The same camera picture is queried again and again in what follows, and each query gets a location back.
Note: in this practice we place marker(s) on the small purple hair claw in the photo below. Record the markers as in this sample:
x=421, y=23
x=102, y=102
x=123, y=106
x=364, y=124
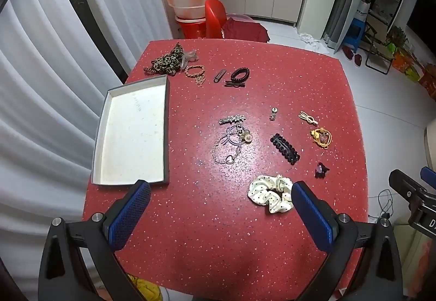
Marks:
x=321, y=170

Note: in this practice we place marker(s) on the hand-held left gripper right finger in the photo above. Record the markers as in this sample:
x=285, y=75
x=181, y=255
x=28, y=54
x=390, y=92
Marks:
x=313, y=216

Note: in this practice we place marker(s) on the yellow bag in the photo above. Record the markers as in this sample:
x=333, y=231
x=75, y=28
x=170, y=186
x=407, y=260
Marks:
x=146, y=289

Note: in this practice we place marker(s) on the clear plastic hair claw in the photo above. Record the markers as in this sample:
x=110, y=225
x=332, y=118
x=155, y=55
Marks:
x=189, y=57

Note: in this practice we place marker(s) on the white cloth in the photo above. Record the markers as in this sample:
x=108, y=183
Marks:
x=311, y=40

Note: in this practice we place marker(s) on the brown oblong hair clip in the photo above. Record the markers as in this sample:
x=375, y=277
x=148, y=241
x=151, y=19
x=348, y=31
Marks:
x=219, y=75

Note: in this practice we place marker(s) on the pair of red slippers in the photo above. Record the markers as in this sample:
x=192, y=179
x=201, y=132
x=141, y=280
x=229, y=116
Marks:
x=352, y=55

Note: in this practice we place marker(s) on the dark red cloth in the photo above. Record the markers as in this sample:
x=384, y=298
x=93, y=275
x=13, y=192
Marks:
x=245, y=30

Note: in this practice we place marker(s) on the black bow hair clip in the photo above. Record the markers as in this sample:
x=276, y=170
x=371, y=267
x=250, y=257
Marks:
x=235, y=84

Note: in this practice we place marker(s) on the white pleated curtain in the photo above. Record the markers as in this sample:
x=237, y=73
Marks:
x=51, y=83

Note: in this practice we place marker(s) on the red plastic chair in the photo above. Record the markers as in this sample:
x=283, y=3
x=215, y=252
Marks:
x=214, y=16

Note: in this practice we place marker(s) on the red plastic bucket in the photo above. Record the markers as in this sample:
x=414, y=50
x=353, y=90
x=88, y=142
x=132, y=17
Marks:
x=190, y=28

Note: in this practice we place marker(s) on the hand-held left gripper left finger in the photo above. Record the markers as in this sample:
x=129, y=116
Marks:
x=131, y=216

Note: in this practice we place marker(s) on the silver star hair clip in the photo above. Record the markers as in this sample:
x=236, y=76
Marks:
x=231, y=120

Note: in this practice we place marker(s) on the folding chair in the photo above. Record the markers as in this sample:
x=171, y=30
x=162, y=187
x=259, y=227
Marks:
x=379, y=52

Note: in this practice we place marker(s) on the blue plastic stool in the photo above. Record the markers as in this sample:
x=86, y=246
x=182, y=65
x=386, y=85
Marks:
x=356, y=33

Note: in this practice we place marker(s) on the colourful boxes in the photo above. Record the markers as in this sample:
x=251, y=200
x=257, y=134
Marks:
x=414, y=71

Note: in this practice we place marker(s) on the leopard print scrunchie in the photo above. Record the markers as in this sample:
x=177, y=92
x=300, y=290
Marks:
x=167, y=61

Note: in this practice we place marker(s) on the cream looped hair clip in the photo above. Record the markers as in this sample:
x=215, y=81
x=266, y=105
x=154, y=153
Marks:
x=307, y=118

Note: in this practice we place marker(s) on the white polka dot scrunchie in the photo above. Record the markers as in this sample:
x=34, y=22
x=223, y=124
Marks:
x=265, y=193

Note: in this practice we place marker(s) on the black beaded snap clip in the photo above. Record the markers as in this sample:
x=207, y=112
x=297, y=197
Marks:
x=285, y=148

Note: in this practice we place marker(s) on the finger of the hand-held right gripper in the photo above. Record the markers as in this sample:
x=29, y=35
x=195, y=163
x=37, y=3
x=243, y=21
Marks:
x=429, y=176
x=405, y=187

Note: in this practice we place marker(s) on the green potted plant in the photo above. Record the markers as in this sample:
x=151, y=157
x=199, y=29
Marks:
x=398, y=36

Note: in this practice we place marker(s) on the small silver charm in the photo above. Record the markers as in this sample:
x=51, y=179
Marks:
x=273, y=114

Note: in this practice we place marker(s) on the grey cardboard tray box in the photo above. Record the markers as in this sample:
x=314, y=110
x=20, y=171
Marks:
x=133, y=134

